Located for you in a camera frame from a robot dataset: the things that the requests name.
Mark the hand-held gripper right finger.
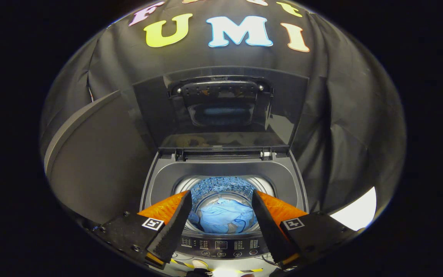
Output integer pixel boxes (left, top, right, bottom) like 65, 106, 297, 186
251, 189, 360, 270

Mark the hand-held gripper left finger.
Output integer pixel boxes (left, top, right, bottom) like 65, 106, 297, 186
93, 190, 193, 270

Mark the light blue polo shirt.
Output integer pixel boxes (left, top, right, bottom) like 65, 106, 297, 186
198, 198, 255, 234

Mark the grey washing machine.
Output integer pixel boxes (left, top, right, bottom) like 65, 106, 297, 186
140, 148, 310, 260

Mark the white paper sheet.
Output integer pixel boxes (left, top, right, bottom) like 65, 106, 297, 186
329, 187, 377, 231

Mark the grey cabinet with dark top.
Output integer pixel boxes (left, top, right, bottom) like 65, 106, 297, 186
44, 90, 157, 227

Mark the black backdrop cloth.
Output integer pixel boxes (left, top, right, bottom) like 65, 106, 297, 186
40, 0, 406, 216

